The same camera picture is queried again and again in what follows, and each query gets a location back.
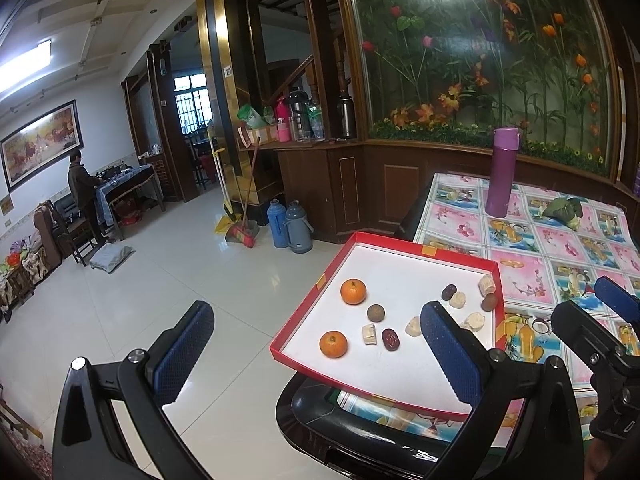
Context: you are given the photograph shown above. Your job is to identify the red broom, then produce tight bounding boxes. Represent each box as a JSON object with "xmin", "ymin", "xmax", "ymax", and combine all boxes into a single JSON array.
[{"xmin": 226, "ymin": 139, "xmax": 260, "ymax": 248}]

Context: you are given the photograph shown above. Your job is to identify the purple thermos bottle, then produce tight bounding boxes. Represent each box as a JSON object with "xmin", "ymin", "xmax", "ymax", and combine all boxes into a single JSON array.
[{"xmin": 485, "ymin": 127, "xmax": 520, "ymax": 218}]

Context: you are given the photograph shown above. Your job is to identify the pink bottle on counter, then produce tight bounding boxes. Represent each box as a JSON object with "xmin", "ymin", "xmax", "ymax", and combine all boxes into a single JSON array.
[{"xmin": 274, "ymin": 96, "xmax": 291, "ymax": 143}]

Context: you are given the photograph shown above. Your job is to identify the brown round longan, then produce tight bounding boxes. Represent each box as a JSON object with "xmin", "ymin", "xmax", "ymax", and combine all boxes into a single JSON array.
[{"xmin": 367, "ymin": 304, "xmax": 386, "ymax": 323}]

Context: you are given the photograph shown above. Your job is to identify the upper orange mandarin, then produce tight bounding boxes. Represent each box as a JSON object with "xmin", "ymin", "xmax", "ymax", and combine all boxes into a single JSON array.
[{"xmin": 340, "ymin": 278, "xmax": 368, "ymax": 306}]

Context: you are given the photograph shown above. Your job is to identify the flower mural glass panel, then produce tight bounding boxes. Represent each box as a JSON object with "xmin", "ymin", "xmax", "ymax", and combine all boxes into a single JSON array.
[{"xmin": 350, "ymin": 0, "xmax": 613, "ymax": 176}]

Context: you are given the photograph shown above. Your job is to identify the grey thermos flask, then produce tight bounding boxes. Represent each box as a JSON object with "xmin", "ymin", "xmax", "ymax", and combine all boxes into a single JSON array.
[{"xmin": 284, "ymin": 200, "xmax": 314, "ymax": 254}]

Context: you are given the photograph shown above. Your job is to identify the colourful patterned tablecloth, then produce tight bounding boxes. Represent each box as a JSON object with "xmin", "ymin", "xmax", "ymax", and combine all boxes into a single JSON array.
[{"xmin": 335, "ymin": 172, "xmax": 640, "ymax": 449}]

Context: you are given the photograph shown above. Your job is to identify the person in dark clothes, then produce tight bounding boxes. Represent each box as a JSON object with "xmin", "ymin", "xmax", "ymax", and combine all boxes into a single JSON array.
[{"xmin": 67, "ymin": 148, "xmax": 106, "ymax": 246}]

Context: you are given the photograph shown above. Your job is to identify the orange mandarin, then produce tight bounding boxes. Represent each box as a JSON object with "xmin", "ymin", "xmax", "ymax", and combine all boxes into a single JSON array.
[
  {"xmin": 340, "ymin": 278, "xmax": 368, "ymax": 306},
  {"xmin": 319, "ymin": 330, "xmax": 348, "ymax": 359}
]

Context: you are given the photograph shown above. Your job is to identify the covered side table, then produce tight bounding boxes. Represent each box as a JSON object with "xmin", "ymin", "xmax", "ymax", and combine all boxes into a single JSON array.
[{"xmin": 96, "ymin": 165, "xmax": 166, "ymax": 240}]

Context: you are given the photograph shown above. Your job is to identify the beige sugarcane piece lower left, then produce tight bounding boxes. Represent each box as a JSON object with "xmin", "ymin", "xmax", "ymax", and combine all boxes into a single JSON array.
[{"xmin": 361, "ymin": 323, "xmax": 378, "ymax": 346}]

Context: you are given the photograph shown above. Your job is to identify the beige piece centre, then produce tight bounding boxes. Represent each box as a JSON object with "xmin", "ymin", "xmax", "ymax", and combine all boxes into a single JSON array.
[{"xmin": 405, "ymin": 316, "xmax": 422, "ymax": 337}]

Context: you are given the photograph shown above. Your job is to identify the steel kettle flask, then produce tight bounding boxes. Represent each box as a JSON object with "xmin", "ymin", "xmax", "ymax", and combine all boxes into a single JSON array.
[{"xmin": 338, "ymin": 91, "xmax": 357, "ymax": 139}]

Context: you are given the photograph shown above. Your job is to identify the green leafy wrapped item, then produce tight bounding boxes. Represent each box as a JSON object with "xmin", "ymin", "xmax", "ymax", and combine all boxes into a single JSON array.
[{"xmin": 542, "ymin": 197, "xmax": 584, "ymax": 231}]

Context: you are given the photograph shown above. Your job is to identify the dark wooden cabinet counter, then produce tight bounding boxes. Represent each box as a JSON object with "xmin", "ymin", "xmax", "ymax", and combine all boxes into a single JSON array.
[{"xmin": 238, "ymin": 136, "xmax": 640, "ymax": 244}]

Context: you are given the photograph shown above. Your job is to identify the green bag on counter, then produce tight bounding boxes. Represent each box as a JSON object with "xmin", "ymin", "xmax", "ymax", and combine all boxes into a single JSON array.
[{"xmin": 236, "ymin": 103, "xmax": 268, "ymax": 129}]

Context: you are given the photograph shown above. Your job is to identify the dark wooden chair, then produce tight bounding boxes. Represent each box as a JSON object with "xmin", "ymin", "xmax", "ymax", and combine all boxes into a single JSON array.
[{"xmin": 34, "ymin": 200, "xmax": 96, "ymax": 266}]

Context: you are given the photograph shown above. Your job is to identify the dark red jujube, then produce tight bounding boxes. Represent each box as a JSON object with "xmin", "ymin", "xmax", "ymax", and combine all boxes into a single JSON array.
[{"xmin": 382, "ymin": 328, "xmax": 400, "ymax": 351}]

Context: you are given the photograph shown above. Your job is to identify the red white shallow box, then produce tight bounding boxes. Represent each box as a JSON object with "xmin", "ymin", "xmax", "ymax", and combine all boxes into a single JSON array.
[{"xmin": 270, "ymin": 232, "xmax": 500, "ymax": 420}]

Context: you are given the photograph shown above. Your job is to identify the dark purple jujube upper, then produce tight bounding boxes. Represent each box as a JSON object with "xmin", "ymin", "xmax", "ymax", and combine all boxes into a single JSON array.
[{"xmin": 442, "ymin": 284, "xmax": 458, "ymax": 301}]

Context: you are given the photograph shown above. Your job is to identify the beige piece top right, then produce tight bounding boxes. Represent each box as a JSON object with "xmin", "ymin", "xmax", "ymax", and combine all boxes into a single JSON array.
[{"xmin": 477, "ymin": 274, "xmax": 496, "ymax": 297}]

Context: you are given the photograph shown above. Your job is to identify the beige piece lower right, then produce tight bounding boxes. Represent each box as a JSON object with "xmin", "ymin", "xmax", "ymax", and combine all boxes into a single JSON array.
[{"xmin": 463, "ymin": 312, "xmax": 486, "ymax": 333}]

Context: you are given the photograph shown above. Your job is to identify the framed horse painting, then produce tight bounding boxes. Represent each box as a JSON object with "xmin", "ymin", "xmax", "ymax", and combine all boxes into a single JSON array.
[{"xmin": 1, "ymin": 100, "xmax": 84, "ymax": 192}]

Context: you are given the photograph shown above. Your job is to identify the fluorescent ceiling light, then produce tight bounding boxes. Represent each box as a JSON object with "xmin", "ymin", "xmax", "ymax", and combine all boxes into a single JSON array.
[{"xmin": 0, "ymin": 40, "xmax": 52, "ymax": 92}]

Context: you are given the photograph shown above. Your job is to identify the beige piece upper middle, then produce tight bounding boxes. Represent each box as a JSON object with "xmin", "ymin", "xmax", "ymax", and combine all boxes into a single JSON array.
[{"xmin": 448, "ymin": 290, "xmax": 466, "ymax": 309}]

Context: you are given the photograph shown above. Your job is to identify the lower orange mandarin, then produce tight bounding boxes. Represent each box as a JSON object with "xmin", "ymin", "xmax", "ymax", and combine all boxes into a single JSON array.
[{"xmin": 319, "ymin": 330, "xmax": 348, "ymax": 359}]

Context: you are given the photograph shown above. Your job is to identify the gold black pillar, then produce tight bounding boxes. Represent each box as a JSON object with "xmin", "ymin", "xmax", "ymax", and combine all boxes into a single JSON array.
[{"xmin": 196, "ymin": 0, "xmax": 270, "ymax": 200}]

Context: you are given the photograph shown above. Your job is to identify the black thermos on counter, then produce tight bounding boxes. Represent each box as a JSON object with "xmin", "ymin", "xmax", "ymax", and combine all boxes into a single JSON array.
[{"xmin": 288, "ymin": 87, "xmax": 311, "ymax": 142}]

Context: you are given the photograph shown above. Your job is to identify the yellow dustpan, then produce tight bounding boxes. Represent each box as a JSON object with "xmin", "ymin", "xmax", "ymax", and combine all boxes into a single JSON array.
[{"xmin": 207, "ymin": 129, "xmax": 238, "ymax": 235}]

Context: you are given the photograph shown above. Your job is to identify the blue thermos flask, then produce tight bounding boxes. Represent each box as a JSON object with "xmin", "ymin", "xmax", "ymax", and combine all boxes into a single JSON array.
[{"xmin": 267, "ymin": 198, "xmax": 288, "ymax": 248}]

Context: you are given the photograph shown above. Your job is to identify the grey floor cushion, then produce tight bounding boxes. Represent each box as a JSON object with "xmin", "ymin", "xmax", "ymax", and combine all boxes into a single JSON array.
[{"xmin": 89, "ymin": 243, "xmax": 134, "ymax": 274}]

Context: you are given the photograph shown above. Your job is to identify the brown round fruit right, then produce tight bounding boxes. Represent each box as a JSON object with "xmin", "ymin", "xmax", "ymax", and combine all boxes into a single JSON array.
[{"xmin": 480, "ymin": 292, "xmax": 498, "ymax": 312}]

